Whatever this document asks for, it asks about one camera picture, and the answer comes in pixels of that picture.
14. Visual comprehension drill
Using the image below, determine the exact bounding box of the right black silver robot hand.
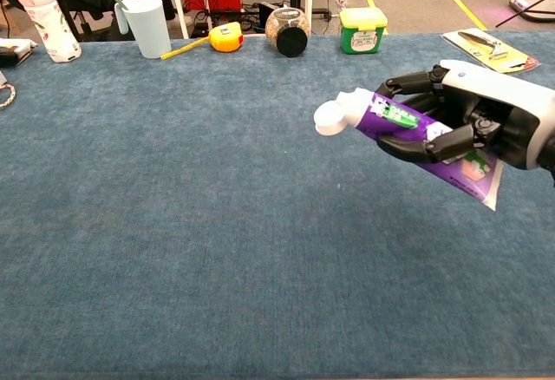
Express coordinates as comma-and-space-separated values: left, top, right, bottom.
375, 59, 555, 171

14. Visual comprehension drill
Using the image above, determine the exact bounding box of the purple white toothpaste tube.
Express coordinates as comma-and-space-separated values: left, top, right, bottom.
313, 87, 504, 212

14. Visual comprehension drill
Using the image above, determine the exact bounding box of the drink bottle yellow cap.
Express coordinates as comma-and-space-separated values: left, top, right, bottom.
3, 0, 82, 63

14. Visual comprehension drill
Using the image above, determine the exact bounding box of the razor on yellow blister card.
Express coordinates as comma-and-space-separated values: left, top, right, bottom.
441, 28, 542, 75

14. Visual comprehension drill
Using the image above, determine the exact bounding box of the thin black stand leg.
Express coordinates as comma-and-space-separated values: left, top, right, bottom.
496, 0, 555, 29

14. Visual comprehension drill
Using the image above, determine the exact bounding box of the green box yellow lid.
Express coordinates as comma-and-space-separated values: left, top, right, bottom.
339, 6, 389, 55

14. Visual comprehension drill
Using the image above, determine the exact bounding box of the round glass jar black lid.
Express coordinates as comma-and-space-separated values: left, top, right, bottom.
264, 6, 311, 58

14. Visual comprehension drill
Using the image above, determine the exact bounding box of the yellow tape measure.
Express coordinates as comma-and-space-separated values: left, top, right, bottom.
160, 21, 245, 61

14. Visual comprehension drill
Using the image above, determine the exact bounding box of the blue carpet table mat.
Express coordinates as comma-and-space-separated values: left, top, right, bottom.
0, 30, 555, 380

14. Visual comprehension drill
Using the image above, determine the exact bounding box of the light blue plastic cup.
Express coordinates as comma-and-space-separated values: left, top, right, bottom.
114, 0, 173, 60

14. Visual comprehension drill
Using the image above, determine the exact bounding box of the white snack packet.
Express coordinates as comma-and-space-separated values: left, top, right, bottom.
0, 37, 39, 68

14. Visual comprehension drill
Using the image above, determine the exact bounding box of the white folding frame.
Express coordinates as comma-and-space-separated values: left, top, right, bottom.
166, 0, 213, 41

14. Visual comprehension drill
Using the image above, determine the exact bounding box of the beige braided rope bundle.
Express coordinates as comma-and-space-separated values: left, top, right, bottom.
0, 82, 17, 110

